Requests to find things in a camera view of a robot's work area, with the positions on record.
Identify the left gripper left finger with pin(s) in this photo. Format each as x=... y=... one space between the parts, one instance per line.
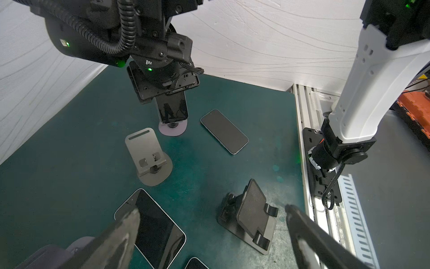
x=113 y=249

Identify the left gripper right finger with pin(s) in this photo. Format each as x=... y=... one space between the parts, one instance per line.
x=312 y=245

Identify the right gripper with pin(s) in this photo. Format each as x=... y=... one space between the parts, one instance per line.
x=149 y=83

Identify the purple round stand centre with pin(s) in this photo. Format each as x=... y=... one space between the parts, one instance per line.
x=52 y=256

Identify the grey round stand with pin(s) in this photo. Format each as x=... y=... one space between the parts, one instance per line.
x=152 y=164

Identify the black folding stand right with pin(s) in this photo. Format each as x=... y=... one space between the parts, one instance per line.
x=249 y=217

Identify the purple round stand right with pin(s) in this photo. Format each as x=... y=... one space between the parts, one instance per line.
x=173 y=129

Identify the silver phone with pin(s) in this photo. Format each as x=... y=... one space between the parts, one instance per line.
x=159 y=238

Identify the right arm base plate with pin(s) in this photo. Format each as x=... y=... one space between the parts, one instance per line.
x=323 y=152

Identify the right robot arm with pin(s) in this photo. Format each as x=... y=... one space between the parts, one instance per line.
x=272 y=44

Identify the purple round stand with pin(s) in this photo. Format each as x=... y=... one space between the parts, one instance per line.
x=52 y=256
x=173 y=129

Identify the dark phone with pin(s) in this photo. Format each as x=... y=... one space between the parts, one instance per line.
x=172 y=108

